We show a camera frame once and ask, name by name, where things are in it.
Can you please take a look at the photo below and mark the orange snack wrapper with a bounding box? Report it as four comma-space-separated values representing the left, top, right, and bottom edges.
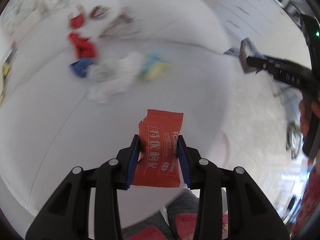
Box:
132, 109, 184, 188

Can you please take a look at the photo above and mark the white drawer cabinet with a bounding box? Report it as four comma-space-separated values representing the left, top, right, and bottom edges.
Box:
213, 0, 309, 61

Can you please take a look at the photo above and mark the blue white crumpled carton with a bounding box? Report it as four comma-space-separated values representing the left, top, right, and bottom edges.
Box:
223, 37, 266, 74

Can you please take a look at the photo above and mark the red patterned clothing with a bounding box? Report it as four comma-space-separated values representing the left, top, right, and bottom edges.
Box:
122, 189, 230, 240

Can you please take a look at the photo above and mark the white crumpled tissue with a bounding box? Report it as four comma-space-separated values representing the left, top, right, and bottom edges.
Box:
86, 51, 145, 103

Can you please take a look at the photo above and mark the blue crumpled wrapper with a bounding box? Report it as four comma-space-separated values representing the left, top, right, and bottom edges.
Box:
69, 57, 94, 79

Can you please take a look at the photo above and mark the yellow blue crumpled paper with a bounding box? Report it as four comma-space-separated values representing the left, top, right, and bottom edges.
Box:
139, 50, 170, 81

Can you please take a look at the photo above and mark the yellow binder clip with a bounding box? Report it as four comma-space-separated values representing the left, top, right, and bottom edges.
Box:
2, 61, 11, 79

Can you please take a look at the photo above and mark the red crumpled paper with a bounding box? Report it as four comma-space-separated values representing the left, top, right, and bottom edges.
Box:
68, 31, 98, 59

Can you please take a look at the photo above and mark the clear plastic food wrapper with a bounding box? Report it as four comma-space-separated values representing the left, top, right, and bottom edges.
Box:
99, 7, 143, 38

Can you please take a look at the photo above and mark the red crumpled carton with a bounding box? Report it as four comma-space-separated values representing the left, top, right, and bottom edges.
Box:
68, 4, 86, 29

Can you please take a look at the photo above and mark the brown patterned small carton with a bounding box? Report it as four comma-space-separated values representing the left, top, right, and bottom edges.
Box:
89, 5, 110, 20

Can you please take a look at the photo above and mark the round gold-rimmed wall clock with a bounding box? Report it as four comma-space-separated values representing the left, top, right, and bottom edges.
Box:
1, 0, 38, 34

